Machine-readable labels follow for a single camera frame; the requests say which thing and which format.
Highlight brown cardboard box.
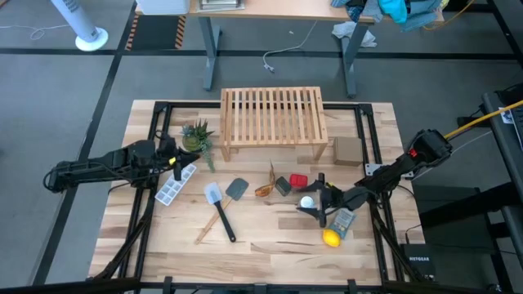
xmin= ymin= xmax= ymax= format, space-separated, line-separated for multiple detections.
xmin=332 ymin=136 xmax=365 ymax=167

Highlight wooden slatted shelf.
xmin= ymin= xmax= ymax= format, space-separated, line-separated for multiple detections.
xmin=219 ymin=86 xmax=329 ymax=163

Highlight smoked paprika tin red lid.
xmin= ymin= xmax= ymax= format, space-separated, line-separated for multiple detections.
xmin=288 ymin=172 xmax=310 ymax=190

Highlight pile of clothes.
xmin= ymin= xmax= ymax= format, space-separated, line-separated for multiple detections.
xmin=329 ymin=0 xmax=450 ymax=33

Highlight potted succulent plant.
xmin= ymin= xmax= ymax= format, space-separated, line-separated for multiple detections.
xmin=179 ymin=118 xmax=217 ymax=174

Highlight white floor cable with plug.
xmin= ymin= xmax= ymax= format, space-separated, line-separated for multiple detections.
xmin=261 ymin=20 xmax=320 ymax=75

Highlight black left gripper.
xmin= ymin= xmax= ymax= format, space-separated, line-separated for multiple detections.
xmin=154 ymin=133 xmax=201 ymax=182

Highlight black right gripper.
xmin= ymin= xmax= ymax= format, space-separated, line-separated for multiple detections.
xmin=294 ymin=171 xmax=353 ymax=229

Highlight white box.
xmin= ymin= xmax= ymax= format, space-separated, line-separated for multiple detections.
xmin=134 ymin=0 xmax=191 ymax=16

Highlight yellow lemon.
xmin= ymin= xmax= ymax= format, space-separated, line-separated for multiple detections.
xmin=321 ymin=228 xmax=342 ymax=249

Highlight white spatula black handle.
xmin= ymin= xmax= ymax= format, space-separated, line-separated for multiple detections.
xmin=203 ymin=181 xmax=238 ymax=243

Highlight stack of papers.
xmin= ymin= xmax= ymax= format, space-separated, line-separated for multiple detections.
xmin=195 ymin=0 xmax=246 ymax=13

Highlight wooden desk grey legs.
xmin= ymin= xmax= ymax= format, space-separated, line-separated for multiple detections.
xmin=134 ymin=0 xmax=445 ymax=99

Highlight white crumpled cloth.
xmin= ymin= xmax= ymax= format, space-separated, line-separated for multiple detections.
xmin=331 ymin=20 xmax=378 ymax=49

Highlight green black pepper tin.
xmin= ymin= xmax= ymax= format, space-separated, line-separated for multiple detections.
xmin=274 ymin=176 xmax=293 ymax=198

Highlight black mat hazard stripes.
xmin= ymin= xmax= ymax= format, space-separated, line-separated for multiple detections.
xmin=124 ymin=14 xmax=188 ymax=52

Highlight black side desk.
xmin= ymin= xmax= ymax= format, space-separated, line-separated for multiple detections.
xmin=481 ymin=83 xmax=523 ymax=266

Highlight black Netgear switch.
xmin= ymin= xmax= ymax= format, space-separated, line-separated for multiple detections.
xmin=399 ymin=243 xmax=437 ymax=282

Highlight white ice cube tray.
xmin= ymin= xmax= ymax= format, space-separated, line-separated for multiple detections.
xmin=154 ymin=163 xmax=199 ymax=207

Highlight thin white looped cable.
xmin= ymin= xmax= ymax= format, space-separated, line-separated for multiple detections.
xmin=0 ymin=23 xmax=71 ymax=42

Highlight blue printed packet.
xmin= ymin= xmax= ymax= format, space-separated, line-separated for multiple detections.
xmin=328 ymin=207 xmax=358 ymax=241

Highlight thick yellow cable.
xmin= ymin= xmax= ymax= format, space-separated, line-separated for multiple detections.
xmin=443 ymin=99 xmax=523 ymax=140

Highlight thin yellow cable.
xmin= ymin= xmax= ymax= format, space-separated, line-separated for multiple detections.
xmin=422 ymin=0 xmax=477 ymax=32

